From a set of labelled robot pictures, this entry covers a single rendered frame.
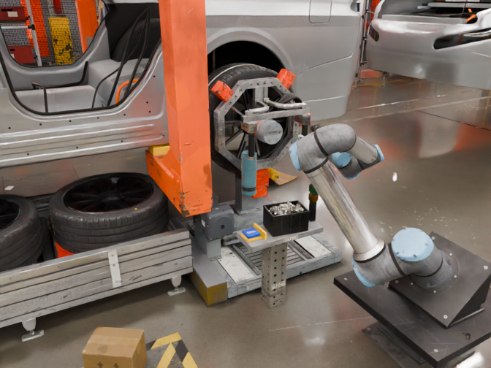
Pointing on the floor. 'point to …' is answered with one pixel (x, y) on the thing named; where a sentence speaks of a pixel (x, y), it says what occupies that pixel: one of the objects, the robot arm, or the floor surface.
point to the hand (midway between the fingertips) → (302, 134)
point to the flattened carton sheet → (284, 178)
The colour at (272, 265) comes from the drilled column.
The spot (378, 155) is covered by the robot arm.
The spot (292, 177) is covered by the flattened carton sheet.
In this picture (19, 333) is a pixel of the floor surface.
